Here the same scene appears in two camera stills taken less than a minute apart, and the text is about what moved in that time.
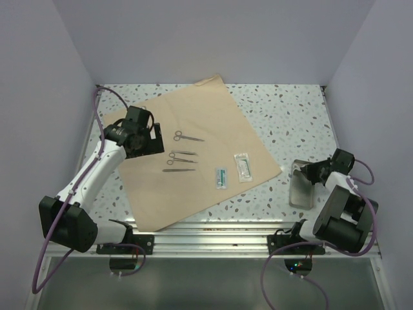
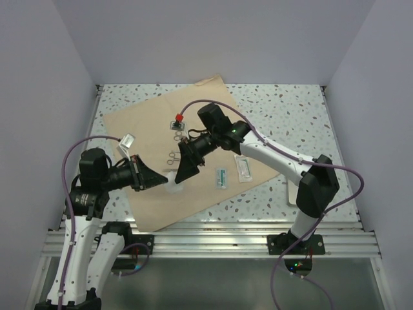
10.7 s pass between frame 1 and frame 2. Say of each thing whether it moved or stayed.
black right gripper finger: moved
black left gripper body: moved
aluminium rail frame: stayed
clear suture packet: stayed
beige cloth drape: stayed
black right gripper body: moved
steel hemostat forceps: stayed
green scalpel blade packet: stayed
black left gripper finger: moved
